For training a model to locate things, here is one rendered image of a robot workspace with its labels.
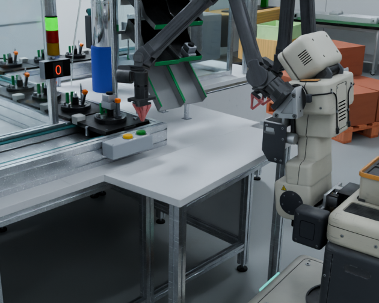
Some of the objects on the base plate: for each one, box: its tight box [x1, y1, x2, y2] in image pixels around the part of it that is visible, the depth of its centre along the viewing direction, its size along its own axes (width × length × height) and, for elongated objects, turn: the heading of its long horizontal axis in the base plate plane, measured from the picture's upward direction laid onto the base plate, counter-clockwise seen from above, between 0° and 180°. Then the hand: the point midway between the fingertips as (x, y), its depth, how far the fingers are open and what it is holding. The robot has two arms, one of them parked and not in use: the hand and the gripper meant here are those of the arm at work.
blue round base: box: [91, 45, 119, 93], centre depth 331 cm, size 16×16×27 cm
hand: (142, 119), depth 222 cm, fingers closed
